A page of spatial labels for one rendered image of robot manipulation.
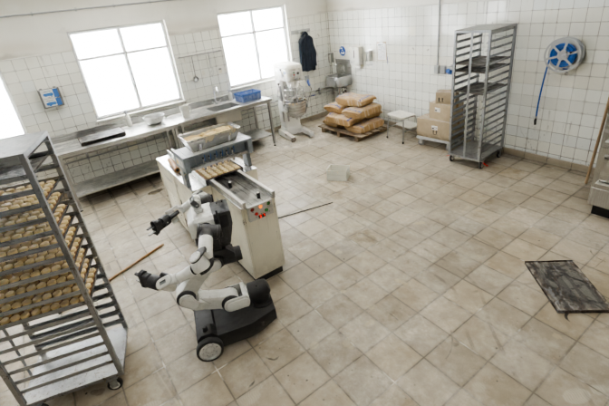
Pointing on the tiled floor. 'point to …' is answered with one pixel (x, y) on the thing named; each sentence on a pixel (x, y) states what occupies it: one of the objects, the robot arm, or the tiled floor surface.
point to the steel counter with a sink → (217, 107)
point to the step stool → (402, 121)
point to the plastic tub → (338, 172)
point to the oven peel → (597, 141)
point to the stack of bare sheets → (567, 287)
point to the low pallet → (353, 132)
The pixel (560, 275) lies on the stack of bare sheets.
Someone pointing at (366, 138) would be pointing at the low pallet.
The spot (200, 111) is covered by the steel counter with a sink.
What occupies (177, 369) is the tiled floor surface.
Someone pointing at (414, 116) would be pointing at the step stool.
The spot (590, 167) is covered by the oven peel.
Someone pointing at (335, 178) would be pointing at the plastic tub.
